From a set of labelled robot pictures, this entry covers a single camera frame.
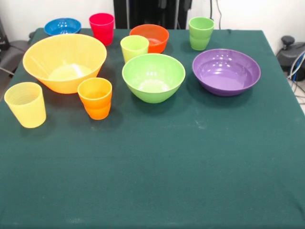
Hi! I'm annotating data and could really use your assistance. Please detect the blue bowl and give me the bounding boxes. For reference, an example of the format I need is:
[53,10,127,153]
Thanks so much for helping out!
[44,17,82,36]

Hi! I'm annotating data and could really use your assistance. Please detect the red cup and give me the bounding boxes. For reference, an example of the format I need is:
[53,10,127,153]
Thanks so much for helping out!
[89,12,115,46]

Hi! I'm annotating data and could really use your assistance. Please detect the green cup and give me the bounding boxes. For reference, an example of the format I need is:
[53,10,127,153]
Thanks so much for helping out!
[188,17,215,51]

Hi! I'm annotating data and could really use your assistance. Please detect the purple bowl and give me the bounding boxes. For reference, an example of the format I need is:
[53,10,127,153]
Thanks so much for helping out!
[192,48,262,97]

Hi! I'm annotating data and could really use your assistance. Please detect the black wall cable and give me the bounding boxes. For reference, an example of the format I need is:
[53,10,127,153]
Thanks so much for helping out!
[209,0,223,30]

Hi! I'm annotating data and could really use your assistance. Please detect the tangle of cables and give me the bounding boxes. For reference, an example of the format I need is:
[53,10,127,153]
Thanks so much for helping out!
[287,50,305,104]

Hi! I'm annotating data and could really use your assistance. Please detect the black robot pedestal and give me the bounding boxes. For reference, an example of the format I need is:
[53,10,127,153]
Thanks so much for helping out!
[113,0,189,30]

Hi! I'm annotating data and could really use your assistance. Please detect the grey office chair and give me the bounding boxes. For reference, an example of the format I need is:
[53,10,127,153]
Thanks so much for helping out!
[0,31,36,83]

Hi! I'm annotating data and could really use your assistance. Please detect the lime yellow cup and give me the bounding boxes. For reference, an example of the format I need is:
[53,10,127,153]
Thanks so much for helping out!
[120,35,150,64]

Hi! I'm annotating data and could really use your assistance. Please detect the dark green tablecloth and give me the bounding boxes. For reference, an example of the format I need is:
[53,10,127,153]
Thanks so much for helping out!
[0,28,305,229]

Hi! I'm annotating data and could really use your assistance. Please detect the green bowl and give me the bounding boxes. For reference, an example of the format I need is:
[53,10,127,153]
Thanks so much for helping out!
[122,53,186,104]

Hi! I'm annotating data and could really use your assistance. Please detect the large yellow-orange bowl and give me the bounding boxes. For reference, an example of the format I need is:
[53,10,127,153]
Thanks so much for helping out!
[22,33,108,94]

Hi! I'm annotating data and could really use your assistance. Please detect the red-orange bowl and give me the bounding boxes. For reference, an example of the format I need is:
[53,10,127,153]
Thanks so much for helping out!
[129,24,170,54]

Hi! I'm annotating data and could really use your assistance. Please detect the orange cup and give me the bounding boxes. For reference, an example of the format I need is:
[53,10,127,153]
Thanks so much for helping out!
[77,77,113,120]

